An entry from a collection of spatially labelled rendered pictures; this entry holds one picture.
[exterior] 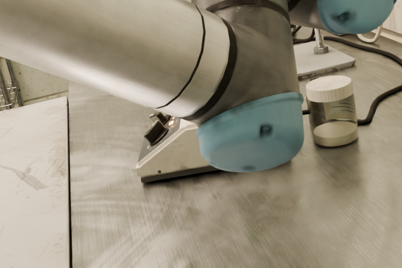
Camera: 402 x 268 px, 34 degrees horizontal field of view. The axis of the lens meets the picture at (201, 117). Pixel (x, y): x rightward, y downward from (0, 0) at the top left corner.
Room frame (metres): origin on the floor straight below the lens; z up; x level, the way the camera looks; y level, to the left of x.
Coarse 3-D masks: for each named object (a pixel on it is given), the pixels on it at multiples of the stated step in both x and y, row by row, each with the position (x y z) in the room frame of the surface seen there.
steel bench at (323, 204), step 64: (384, 64) 1.10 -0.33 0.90; (128, 128) 1.04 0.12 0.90; (384, 128) 0.82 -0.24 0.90; (128, 192) 0.78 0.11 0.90; (192, 192) 0.74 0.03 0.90; (256, 192) 0.71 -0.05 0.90; (320, 192) 0.68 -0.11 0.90; (384, 192) 0.65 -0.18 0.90; (128, 256) 0.62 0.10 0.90; (192, 256) 0.59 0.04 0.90; (256, 256) 0.57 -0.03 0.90; (320, 256) 0.55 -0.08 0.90; (384, 256) 0.53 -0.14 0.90
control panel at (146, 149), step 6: (174, 120) 0.85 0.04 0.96; (180, 120) 0.83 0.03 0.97; (168, 126) 0.85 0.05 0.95; (174, 126) 0.82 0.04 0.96; (168, 132) 0.82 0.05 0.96; (174, 132) 0.80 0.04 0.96; (144, 138) 0.89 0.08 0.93; (144, 144) 0.86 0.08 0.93; (156, 144) 0.81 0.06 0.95; (144, 150) 0.83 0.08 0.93; (150, 150) 0.81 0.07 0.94; (144, 156) 0.80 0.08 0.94
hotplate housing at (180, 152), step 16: (192, 128) 0.79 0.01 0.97; (160, 144) 0.80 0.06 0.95; (176, 144) 0.79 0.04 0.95; (192, 144) 0.79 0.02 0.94; (144, 160) 0.80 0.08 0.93; (160, 160) 0.79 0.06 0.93; (176, 160) 0.79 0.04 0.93; (192, 160) 0.79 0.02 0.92; (144, 176) 0.80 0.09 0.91; (160, 176) 0.80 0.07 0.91; (176, 176) 0.79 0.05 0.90
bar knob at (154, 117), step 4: (156, 112) 0.89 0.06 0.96; (160, 112) 0.87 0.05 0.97; (152, 116) 0.89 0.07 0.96; (156, 116) 0.87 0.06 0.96; (160, 116) 0.87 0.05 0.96; (164, 116) 0.87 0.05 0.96; (168, 116) 0.88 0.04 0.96; (152, 120) 0.89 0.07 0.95; (156, 120) 0.88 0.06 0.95; (160, 120) 0.87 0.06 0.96; (164, 120) 0.87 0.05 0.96; (168, 120) 0.87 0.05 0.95; (164, 124) 0.87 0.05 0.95
